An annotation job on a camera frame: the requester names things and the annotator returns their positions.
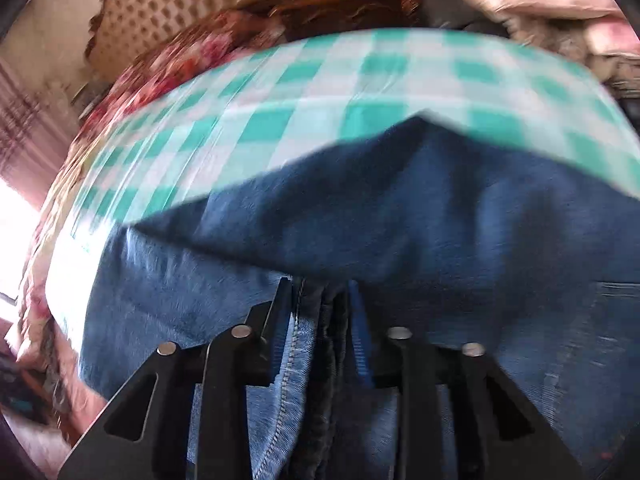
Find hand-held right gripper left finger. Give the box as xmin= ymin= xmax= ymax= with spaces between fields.
xmin=57 ymin=277 xmax=294 ymax=480

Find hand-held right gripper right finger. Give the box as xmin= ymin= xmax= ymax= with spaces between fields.
xmin=349 ymin=280 xmax=584 ymax=480

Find blue denim pants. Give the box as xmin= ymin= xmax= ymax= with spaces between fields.
xmin=77 ymin=116 xmax=640 ymax=480

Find green checkered tablecloth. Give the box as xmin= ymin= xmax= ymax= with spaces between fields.
xmin=45 ymin=27 xmax=640 ymax=343

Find pink floral quilt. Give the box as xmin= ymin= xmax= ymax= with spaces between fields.
xmin=15 ymin=25 xmax=261 ymax=447

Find dark red floral blanket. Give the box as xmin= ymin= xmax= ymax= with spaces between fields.
xmin=189 ymin=7 xmax=287 ymax=63

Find dark wooden nightstand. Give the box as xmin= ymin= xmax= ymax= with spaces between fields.
xmin=269 ymin=0 xmax=427 ymax=42

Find brown plaid blanket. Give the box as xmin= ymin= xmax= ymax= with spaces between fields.
xmin=509 ymin=16 xmax=617 ymax=63

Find tufted wooden headboard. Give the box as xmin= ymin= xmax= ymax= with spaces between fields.
xmin=89 ymin=0 xmax=302 ymax=82

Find small pink pillow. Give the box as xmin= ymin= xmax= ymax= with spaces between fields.
xmin=584 ymin=14 xmax=640 ymax=57

